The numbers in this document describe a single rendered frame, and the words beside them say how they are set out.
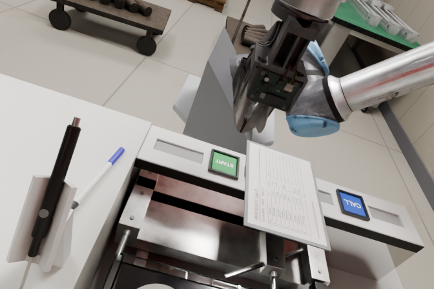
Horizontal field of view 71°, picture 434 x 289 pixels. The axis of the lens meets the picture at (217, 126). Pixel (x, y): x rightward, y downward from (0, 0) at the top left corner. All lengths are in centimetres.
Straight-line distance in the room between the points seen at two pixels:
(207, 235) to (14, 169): 31
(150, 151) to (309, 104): 39
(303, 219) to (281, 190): 6
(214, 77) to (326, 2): 38
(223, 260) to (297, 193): 18
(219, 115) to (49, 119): 38
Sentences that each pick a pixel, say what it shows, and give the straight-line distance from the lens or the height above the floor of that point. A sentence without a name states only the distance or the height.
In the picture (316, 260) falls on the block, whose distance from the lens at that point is 60.
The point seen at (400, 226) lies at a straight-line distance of 72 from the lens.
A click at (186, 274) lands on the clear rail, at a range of 49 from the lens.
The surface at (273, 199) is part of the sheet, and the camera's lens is 55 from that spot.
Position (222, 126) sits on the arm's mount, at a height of 89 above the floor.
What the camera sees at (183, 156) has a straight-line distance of 55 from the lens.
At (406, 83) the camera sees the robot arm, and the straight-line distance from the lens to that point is 74.
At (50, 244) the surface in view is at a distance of 33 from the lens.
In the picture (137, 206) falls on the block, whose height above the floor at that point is 91.
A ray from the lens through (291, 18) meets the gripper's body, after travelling 37.
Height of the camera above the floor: 134
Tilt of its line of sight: 36 degrees down
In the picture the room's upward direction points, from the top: 23 degrees clockwise
